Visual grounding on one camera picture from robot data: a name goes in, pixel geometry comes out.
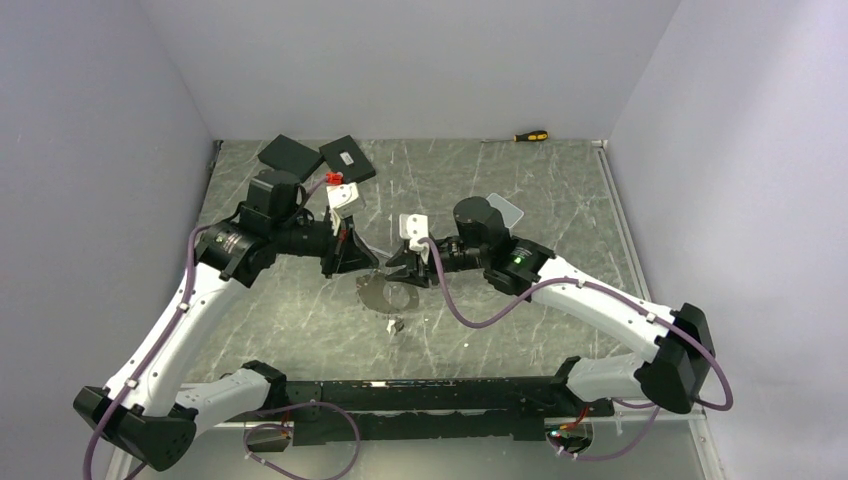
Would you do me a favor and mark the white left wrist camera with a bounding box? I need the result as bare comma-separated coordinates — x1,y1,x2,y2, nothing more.
325,172,366,235

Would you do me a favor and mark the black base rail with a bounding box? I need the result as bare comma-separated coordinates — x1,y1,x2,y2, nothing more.
262,376,614,446

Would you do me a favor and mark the small silver wrench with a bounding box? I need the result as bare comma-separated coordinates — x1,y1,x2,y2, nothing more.
368,246,393,260

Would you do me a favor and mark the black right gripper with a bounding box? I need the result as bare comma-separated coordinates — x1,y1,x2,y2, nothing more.
386,236,489,287

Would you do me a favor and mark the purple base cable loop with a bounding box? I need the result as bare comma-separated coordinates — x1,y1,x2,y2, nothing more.
242,400,364,480

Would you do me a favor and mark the black key fob with keys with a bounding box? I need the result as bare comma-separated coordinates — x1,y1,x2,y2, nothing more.
386,318,405,335

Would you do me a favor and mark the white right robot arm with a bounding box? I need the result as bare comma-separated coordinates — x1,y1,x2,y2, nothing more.
387,196,720,415

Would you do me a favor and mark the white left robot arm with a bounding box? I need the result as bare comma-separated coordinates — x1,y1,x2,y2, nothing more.
73,169,378,472

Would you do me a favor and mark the metal arc keyring plate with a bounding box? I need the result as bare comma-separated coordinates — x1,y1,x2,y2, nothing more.
355,271,420,315

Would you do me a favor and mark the orange black screwdriver far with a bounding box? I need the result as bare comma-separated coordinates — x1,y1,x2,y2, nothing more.
482,130,549,143

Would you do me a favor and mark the clear plastic box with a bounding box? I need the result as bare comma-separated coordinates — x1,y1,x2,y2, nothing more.
486,193,525,230

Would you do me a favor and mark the black flat box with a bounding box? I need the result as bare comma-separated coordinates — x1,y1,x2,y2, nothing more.
257,135,324,182

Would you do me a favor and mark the black box with label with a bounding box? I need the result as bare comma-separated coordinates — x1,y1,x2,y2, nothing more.
319,135,377,183

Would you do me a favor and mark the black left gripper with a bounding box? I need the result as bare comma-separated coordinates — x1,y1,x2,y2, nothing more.
272,207,379,279

